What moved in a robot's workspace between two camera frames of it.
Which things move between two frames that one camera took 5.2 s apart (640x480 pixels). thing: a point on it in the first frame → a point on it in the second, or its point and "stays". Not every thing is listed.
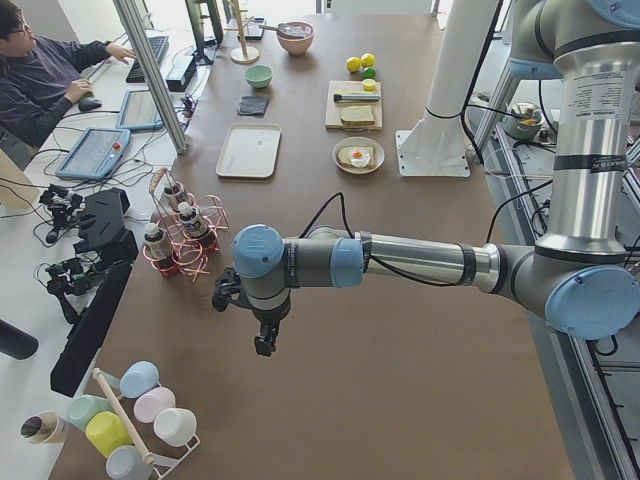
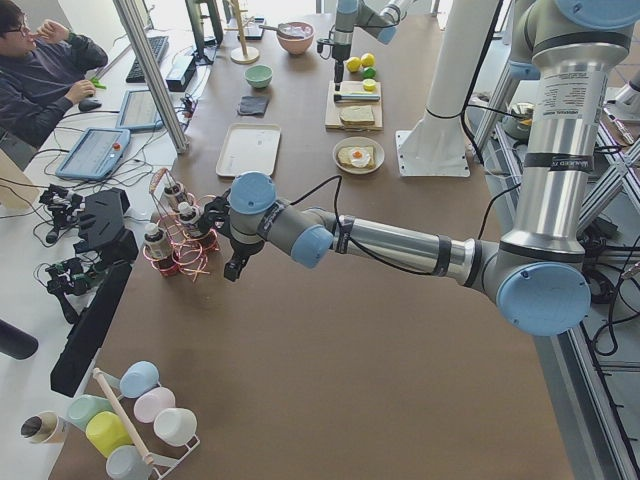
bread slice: x=359 y=115 stays
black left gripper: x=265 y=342 → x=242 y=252
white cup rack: x=159 y=467 stays
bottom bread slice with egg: x=362 y=157 stays
